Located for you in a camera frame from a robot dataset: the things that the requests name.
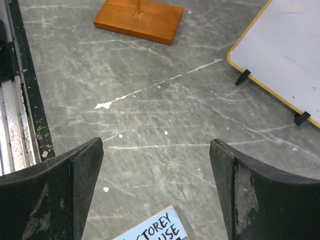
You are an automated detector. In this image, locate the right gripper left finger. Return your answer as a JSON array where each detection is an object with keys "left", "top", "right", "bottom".
[{"left": 0, "top": 137, "right": 104, "bottom": 240}]

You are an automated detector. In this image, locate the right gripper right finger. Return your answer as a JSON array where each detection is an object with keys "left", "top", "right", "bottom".
[{"left": 209, "top": 139, "right": 320, "bottom": 240}]

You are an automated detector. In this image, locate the treehouse children's book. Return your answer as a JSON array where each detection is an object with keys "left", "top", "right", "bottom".
[{"left": 113, "top": 205, "right": 190, "bottom": 240}]

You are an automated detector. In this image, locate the aluminium rail frame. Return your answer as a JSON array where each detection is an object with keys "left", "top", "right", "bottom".
[{"left": 0, "top": 0, "right": 55, "bottom": 176}]

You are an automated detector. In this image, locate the small whiteboard wooden frame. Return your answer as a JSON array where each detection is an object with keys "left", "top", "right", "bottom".
[{"left": 227, "top": 0, "right": 320, "bottom": 126}]

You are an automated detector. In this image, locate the gold wire glass rack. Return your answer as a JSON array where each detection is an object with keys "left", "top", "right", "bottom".
[{"left": 93, "top": 0, "right": 184, "bottom": 46}]

